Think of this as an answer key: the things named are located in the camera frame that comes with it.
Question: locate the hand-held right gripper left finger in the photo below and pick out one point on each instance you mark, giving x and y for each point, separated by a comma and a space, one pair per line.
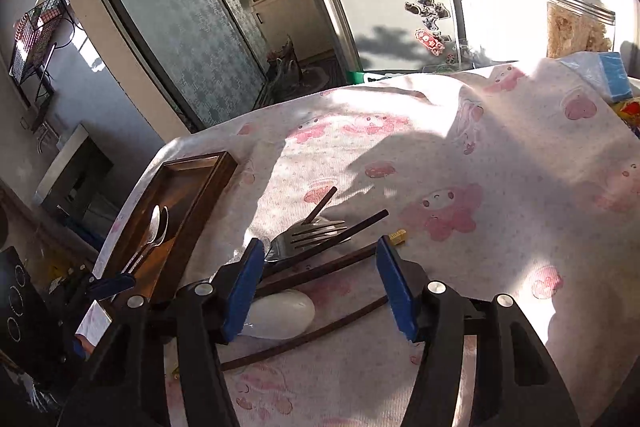
244, 289

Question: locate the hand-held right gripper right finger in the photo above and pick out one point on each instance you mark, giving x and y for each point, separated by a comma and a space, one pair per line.
400, 289

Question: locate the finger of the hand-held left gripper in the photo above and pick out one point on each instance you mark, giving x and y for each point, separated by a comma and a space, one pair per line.
112, 285

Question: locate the white ceramic spoon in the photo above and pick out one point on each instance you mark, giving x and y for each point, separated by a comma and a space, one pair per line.
282, 314

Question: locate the metal fork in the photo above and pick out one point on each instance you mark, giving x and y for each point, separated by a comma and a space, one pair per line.
300, 242

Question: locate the dark brown chopstick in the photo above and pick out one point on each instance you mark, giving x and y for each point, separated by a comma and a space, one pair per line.
325, 268
360, 224
310, 334
322, 204

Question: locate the small yellow clip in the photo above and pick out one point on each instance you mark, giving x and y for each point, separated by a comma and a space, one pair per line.
398, 238

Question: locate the metal spoon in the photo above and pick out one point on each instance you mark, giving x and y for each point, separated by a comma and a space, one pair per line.
163, 227
154, 221

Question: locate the pink printed tablecloth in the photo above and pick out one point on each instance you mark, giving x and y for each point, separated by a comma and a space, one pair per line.
450, 147

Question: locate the bags on floor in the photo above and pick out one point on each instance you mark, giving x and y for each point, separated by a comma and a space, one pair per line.
282, 64

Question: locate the patterned glass sliding door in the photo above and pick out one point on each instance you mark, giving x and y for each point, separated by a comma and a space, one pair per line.
165, 22

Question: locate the white kitchen cabinet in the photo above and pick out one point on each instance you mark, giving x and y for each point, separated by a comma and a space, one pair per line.
295, 17

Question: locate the yellow packet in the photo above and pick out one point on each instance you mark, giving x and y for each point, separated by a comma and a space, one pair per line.
629, 114

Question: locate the blue sponge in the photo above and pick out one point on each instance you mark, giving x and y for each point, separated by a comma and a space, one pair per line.
616, 77

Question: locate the clear plastic snack container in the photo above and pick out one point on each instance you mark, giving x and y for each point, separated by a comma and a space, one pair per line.
570, 27

